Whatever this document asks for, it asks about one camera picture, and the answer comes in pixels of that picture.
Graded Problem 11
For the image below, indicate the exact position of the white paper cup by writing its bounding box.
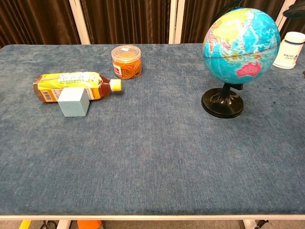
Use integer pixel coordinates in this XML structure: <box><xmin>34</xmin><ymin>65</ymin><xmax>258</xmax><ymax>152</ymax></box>
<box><xmin>272</xmin><ymin>31</ymin><xmax>305</xmax><ymax>70</ymax></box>

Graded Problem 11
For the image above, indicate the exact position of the orange object under table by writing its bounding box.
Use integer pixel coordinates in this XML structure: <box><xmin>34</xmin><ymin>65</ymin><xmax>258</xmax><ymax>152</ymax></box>
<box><xmin>76</xmin><ymin>219</ymin><xmax>103</xmax><ymax>229</ymax></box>

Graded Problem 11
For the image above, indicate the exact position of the clear jar of rubber bands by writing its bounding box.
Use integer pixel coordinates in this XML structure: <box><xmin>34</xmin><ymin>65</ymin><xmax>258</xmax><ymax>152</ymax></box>
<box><xmin>111</xmin><ymin>44</ymin><xmax>143</xmax><ymax>80</ymax></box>

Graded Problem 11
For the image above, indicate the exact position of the light blue cube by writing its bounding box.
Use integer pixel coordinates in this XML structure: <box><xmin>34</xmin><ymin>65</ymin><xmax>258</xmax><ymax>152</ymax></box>
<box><xmin>58</xmin><ymin>87</ymin><xmax>91</xmax><ymax>118</ymax></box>

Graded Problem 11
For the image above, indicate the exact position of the white screen frame post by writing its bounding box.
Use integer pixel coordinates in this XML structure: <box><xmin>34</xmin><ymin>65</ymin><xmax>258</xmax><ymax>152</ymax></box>
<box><xmin>168</xmin><ymin>0</ymin><xmax>185</xmax><ymax>44</ymax></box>
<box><xmin>274</xmin><ymin>0</ymin><xmax>297</xmax><ymax>33</ymax></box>
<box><xmin>69</xmin><ymin>0</ymin><xmax>92</xmax><ymax>45</ymax></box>

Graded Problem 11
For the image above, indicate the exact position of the dark brown curtain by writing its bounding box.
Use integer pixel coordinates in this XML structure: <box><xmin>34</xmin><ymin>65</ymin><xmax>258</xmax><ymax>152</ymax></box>
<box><xmin>0</xmin><ymin>0</ymin><xmax>81</xmax><ymax>49</ymax></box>
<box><xmin>80</xmin><ymin>0</ymin><xmax>172</xmax><ymax>45</ymax></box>
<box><xmin>281</xmin><ymin>0</ymin><xmax>305</xmax><ymax>40</ymax></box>
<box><xmin>180</xmin><ymin>0</ymin><xmax>286</xmax><ymax>44</ymax></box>

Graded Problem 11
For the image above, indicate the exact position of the tea bottle with yellow label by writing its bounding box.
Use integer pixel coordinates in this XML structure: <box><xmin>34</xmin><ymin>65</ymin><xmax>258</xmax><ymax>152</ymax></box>
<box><xmin>33</xmin><ymin>71</ymin><xmax>123</xmax><ymax>104</ymax></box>

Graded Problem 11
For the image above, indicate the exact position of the black cable under table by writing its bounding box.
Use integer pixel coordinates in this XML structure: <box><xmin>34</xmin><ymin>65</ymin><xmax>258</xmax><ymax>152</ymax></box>
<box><xmin>40</xmin><ymin>220</ymin><xmax>58</xmax><ymax>229</ymax></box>

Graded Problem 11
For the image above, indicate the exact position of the white table frame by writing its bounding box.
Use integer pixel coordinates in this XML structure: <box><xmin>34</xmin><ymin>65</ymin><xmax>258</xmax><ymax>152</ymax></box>
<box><xmin>0</xmin><ymin>214</ymin><xmax>305</xmax><ymax>229</ymax></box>

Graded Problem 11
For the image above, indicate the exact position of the black strap under table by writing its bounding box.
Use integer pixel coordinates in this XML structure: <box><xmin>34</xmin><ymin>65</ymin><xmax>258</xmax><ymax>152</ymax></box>
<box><xmin>256</xmin><ymin>219</ymin><xmax>270</xmax><ymax>229</ymax></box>

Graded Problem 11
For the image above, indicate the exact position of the blue tablecloth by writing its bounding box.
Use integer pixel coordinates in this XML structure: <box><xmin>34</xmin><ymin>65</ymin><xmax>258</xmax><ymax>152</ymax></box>
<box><xmin>0</xmin><ymin>43</ymin><xmax>305</xmax><ymax>217</ymax></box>

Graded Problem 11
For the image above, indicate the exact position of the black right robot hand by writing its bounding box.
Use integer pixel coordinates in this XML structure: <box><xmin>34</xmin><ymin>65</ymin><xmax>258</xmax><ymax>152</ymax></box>
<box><xmin>283</xmin><ymin>4</ymin><xmax>305</xmax><ymax>18</ymax></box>

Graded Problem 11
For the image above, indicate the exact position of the blue world globe ball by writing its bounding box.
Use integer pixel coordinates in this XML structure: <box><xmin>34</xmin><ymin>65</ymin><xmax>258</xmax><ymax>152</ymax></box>
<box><xmin>203</xmin><ymin>8</ymin><xmax>281</xmax><ymax>85</ymax></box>

